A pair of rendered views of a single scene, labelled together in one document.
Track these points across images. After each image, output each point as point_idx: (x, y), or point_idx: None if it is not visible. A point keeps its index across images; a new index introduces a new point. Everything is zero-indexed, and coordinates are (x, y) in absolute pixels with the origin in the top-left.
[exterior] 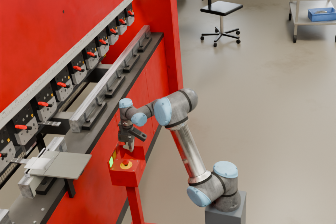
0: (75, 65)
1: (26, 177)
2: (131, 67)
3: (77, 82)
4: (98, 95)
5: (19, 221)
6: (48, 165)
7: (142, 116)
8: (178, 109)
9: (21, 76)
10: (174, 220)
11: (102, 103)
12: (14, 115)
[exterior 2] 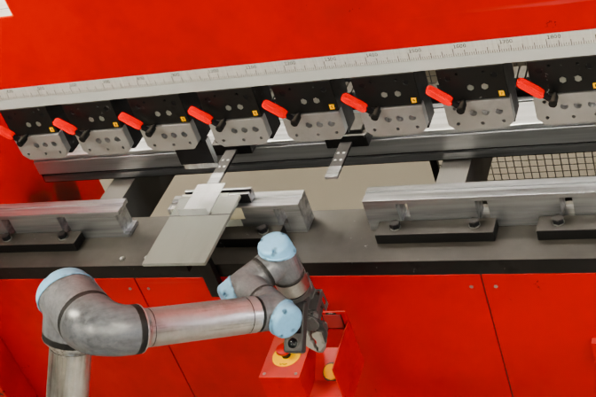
0: (370, 94)
1: None
2: None
3: (366, 130)
4: (497, 201)
5: (134, 238)
6: (187, 213)
7: (220, 291)
8: (45, 312)
9: (157, 45)
10: None
11: (484, 226)
12: (135, 97)
